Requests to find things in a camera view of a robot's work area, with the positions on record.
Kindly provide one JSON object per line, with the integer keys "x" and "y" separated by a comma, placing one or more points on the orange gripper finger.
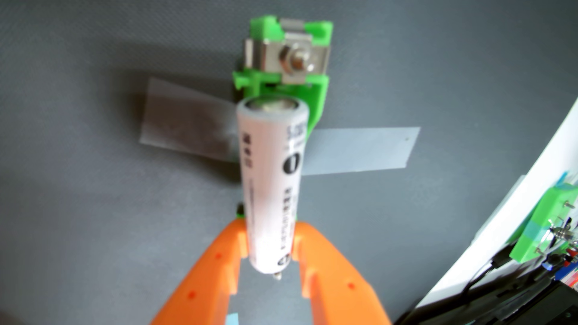
{"x": 207, "y": 280}
{"x": 338, "y": 289}

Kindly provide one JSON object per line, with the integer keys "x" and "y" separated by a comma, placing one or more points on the white cylindrical battery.
{"x": 271, "y": 194}

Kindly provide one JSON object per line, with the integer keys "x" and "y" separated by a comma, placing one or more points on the green battery holder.
{"x": 317, "y": 104}

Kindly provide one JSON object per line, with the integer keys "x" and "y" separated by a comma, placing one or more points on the light blue foam block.
{"x": 232, "y": 319}

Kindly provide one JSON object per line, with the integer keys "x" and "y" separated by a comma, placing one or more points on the dark grey fabric mat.
{"x": 113, "y": 225}

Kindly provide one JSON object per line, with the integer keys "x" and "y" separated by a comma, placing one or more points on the black Dell laptop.
{"x": 519, "y": 311}

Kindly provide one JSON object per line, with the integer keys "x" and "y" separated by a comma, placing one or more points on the green switch box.
{"x": 537, "y": 234}

